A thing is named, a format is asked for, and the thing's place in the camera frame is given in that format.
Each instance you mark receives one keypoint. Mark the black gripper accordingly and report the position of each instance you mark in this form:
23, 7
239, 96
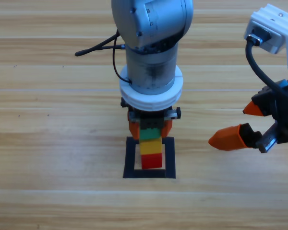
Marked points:
283, 112
151, 117

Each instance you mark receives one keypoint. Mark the green wooden cube block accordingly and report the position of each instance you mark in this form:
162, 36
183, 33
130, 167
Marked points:
150, 134

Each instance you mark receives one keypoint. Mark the yellow wooden cube block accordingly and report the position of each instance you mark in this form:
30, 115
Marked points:
150, 146

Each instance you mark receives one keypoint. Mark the red wooden cube block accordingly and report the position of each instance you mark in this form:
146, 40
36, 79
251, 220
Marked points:
152, 161

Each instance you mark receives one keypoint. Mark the black tape square outline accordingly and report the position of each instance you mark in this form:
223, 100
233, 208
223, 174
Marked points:
129, 158

